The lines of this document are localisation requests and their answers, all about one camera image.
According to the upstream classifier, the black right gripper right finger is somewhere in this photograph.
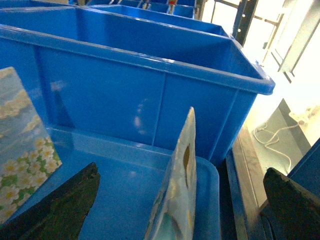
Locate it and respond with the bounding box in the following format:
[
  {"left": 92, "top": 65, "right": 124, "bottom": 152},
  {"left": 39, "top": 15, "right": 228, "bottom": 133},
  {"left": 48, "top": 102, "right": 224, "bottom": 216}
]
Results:
[{"left": 263, "top": 167, "right": 320, "bottom": 240}]

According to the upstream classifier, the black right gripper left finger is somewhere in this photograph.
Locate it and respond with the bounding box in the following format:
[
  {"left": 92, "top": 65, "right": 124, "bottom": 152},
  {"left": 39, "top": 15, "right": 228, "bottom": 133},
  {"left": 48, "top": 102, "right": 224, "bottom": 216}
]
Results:
[{"left": 0, "top": 162, "right": 101, "bottom": 240}]

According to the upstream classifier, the flower gift bag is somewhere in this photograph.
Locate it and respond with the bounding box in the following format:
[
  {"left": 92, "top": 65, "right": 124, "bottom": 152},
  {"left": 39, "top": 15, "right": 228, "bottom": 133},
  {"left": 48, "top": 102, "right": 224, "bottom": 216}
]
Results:
[
  {"left": 0, "top": 67, "right": 62, "bottom": 225},
  {"left": 143, "top": 107, "right": 197, "bottom": 240}
]

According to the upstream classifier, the blue plastic tray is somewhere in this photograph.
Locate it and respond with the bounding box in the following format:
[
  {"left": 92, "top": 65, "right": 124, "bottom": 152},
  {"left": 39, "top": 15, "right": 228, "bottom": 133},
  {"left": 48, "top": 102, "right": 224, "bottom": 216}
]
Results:
[{"left": 4, "top": 126, "right": 221, "bottom": 240}]

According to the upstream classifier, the large blue plastic bin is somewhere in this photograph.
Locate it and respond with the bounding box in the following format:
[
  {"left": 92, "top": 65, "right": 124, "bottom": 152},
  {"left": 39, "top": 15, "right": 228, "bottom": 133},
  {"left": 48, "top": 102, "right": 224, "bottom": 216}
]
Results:
[{"left": 0, "top": 6, "right": 275, "bottom": 166}]

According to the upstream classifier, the white cable on floor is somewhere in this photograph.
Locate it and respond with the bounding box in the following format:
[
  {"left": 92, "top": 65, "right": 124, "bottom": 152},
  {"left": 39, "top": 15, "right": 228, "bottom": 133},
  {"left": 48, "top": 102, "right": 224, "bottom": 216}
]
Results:
[{"left": 253, "top": 121, "right": 301, "bottom": 173}]

